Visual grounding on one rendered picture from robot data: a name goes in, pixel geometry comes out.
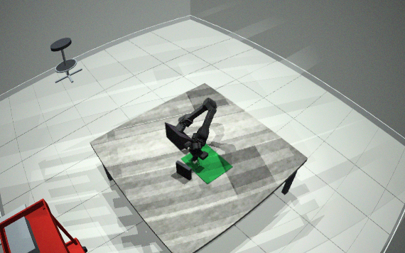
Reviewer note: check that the green circuit board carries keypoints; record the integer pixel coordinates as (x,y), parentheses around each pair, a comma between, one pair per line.
(210,168)

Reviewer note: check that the black square cooling fan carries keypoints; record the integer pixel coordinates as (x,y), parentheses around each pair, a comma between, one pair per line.
(183,170)

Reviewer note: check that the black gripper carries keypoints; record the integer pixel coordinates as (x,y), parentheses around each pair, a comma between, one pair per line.
(202,155)

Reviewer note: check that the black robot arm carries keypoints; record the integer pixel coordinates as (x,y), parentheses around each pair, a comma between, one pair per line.
(198,139)

